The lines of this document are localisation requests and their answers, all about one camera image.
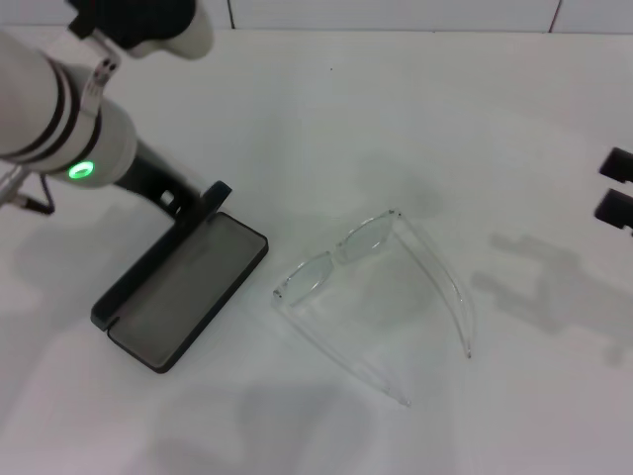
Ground black glasses case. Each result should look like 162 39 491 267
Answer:
90 180 270 375

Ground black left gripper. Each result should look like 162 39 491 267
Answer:
116 141 210 224

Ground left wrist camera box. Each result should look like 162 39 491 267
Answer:
66 0 215 61

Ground silver left camera mount bracket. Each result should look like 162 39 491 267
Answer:
80 27 123 118

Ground clear transparent glasses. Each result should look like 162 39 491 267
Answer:
270 207 477 409

